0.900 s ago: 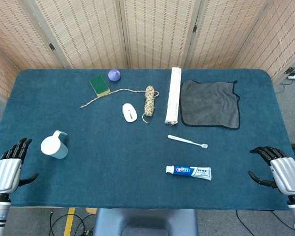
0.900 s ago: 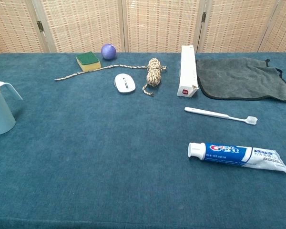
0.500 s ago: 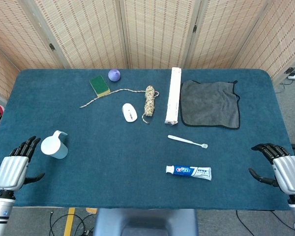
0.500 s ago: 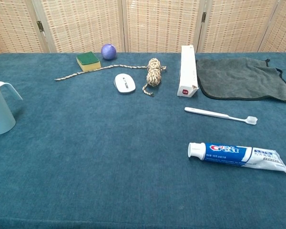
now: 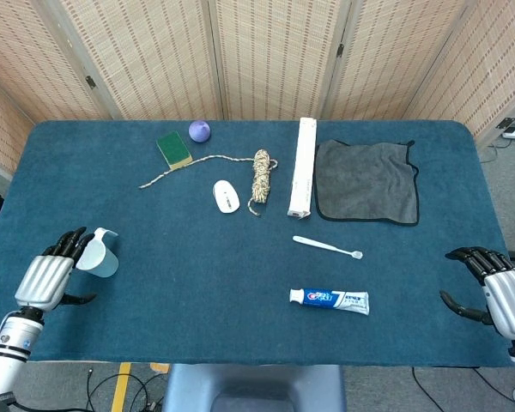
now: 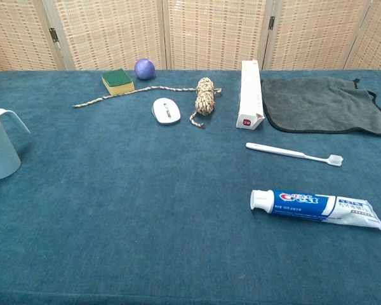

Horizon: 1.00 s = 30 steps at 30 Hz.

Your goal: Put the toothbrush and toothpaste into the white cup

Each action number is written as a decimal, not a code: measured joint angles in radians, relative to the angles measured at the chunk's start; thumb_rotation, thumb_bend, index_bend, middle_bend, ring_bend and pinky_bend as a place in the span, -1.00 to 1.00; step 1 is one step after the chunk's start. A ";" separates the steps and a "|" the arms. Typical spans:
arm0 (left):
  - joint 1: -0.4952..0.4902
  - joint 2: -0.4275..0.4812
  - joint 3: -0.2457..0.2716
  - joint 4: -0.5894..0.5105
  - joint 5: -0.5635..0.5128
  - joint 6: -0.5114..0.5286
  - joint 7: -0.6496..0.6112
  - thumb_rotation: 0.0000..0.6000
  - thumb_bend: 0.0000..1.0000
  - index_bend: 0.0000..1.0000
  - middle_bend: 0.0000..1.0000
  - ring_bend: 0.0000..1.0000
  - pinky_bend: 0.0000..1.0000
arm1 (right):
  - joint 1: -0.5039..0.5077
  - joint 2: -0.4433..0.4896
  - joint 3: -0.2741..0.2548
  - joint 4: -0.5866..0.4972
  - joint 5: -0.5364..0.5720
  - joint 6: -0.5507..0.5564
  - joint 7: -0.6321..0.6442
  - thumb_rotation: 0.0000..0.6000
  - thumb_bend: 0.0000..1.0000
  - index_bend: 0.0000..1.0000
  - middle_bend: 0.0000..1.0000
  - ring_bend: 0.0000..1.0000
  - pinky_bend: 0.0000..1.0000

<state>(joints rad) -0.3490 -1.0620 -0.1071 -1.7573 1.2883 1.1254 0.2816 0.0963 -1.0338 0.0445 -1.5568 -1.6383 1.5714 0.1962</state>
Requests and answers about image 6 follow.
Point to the white toothbrush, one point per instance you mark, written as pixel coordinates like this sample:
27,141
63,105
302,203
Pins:
282,151

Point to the blue white toothpaste tube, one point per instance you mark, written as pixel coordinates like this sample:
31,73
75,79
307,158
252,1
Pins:
301,205

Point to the white computer mouse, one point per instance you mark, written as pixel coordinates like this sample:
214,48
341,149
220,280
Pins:
166,111

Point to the long white cardboard box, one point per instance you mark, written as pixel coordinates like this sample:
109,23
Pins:
249,95

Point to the purple ball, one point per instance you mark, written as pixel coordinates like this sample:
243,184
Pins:
144,68

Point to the blue tablecloth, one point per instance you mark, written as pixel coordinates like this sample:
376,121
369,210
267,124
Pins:
114,222

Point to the green yellow sponge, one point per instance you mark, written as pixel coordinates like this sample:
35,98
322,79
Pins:
116,79

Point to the bamboo folding screen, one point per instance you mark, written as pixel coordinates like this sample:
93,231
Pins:
209,31

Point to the grey cloth with black trim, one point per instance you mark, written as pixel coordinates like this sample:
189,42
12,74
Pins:
317,105

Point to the black screen hinge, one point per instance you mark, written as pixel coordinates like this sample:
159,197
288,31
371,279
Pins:
53,35
271,23

